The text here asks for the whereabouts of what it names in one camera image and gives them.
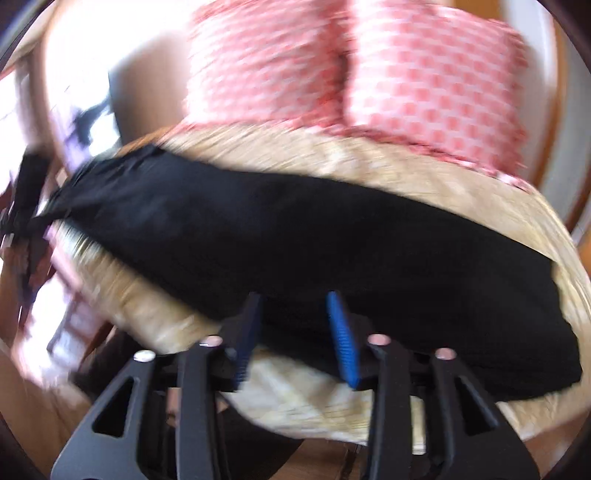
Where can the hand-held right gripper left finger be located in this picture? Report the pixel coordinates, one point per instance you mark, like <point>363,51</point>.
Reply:
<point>244,341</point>

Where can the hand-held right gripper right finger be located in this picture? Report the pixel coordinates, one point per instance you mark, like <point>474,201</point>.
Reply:
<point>342,341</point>

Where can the pink checkered pillow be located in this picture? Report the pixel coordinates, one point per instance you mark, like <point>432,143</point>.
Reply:
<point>263,64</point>
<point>434,83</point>

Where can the black pants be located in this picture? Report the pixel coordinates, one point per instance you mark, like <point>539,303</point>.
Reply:
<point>295,240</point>

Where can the beige woven bed mat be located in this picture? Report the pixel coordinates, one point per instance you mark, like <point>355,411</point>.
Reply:
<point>295,392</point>

